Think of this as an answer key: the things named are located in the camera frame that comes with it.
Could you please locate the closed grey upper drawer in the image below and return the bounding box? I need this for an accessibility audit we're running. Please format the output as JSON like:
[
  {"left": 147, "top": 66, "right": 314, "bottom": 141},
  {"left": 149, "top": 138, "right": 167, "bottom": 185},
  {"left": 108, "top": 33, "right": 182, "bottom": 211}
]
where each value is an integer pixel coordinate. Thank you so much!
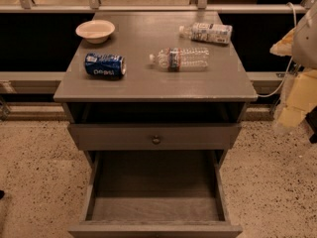
[{"left": 68, "top": 123, "right": 241, "bottom": 151}]

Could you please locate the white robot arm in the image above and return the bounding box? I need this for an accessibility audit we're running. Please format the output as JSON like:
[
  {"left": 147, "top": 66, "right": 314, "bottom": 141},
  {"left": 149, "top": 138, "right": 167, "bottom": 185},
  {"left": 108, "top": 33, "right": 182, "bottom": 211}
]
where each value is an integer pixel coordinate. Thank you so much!
[{"left": 269, "top": 3, "right": 317, "bottom": 128}]

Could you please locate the white cable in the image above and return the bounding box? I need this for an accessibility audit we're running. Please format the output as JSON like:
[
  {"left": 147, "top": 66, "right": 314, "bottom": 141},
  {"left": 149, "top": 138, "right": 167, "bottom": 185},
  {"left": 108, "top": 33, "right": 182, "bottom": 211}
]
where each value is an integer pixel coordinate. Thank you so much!
[{"left": 257, "top": 2, "right": 298, "bottom": 99}]

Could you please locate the round dark drawer knob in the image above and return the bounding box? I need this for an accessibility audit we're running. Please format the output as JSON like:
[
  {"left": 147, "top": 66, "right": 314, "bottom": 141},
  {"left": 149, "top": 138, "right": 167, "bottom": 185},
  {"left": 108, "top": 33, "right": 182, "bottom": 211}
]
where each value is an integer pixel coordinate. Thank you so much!
[{"left": 152, "top": 135, "right": 160, "bottom": 145}]

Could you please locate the grey wooden nightstand cabinet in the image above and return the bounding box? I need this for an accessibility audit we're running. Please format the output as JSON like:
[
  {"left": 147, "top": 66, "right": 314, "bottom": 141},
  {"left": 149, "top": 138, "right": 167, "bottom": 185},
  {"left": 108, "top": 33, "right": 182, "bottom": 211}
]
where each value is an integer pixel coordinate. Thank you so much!
[{"left": 53, "top": 10, "right": 259, "bottom": 238}]

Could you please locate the clear plastic water bottle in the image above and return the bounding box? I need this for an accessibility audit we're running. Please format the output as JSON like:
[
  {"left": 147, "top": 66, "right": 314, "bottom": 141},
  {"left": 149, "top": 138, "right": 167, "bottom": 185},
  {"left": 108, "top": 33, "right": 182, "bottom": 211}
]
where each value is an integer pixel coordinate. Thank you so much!
[{"left": 149, "top": 48, "right": 209, "bottom": 72}]

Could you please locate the metal railing frame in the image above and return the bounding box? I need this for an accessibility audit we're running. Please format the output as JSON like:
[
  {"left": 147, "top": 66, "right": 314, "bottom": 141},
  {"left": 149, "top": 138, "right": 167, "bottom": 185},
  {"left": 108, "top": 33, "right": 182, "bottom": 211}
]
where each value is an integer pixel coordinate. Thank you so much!
[{"left": 0, "top": 0, "right": 317, "bottom": 96}]

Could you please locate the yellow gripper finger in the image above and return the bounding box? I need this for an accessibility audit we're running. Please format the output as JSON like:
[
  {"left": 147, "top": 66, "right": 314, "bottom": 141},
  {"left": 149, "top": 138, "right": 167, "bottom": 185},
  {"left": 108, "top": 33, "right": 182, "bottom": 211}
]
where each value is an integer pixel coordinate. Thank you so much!
[
  {"left": 269, "top": 29, "right": 295, "bottom": 57},
  {"left": 274, "top": 68, "right": 317, "bottom": 129}
]

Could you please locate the white ceramic bowl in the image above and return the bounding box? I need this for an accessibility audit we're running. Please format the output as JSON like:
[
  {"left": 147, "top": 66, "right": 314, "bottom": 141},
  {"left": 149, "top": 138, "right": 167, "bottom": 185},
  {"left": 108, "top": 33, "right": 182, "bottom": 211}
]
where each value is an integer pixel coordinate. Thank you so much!
[{"left": 75, "top": 20, "right": 115, "bottom": 44}]

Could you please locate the blue pepsi can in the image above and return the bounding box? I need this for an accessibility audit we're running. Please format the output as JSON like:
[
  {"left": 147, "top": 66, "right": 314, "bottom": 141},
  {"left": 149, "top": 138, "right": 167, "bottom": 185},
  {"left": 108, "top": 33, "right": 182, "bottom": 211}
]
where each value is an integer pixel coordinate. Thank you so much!
[{"left": 84, "top": 53, "right": 126, "bottom": 77}]

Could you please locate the open grey middle drawer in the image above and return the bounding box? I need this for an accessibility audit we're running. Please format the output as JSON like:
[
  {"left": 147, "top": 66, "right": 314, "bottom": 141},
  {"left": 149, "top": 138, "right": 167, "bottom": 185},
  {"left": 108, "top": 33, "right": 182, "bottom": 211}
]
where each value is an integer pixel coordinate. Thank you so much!
[{"left": 68, "top": 151, "right": 242, "bottom": 238}]

